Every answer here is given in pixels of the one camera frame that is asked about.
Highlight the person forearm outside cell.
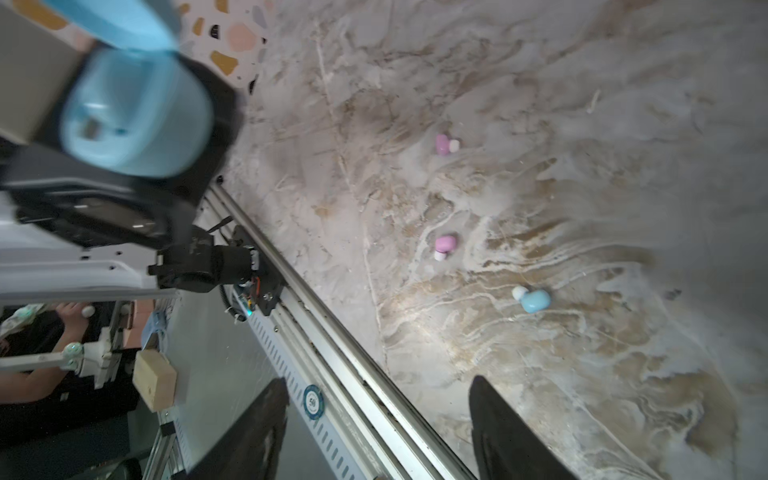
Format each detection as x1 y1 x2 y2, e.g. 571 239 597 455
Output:
0 301 91 404

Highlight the pink earbud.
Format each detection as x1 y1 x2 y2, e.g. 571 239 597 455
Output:
433 234 459 261
435 134 461 156

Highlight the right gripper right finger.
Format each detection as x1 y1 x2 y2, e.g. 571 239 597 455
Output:
469 375 576 480

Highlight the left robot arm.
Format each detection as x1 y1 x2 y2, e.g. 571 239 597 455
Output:
1 59 259 304

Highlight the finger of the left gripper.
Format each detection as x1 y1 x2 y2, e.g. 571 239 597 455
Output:
173 57 245 204
1 144 197 249

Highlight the blue earbud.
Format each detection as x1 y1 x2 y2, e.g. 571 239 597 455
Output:
512 285 552 314

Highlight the blue charging case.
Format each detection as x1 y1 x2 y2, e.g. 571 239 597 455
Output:
48 0 213 179

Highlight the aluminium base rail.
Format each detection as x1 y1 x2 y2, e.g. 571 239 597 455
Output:
161 185 471 479

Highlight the small wooden block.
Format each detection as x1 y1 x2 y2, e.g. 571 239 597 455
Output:
132 350 177 413

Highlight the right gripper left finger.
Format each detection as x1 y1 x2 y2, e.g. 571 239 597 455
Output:
186 378 289 480

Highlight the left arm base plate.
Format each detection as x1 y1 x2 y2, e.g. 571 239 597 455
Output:
220 225 287 323

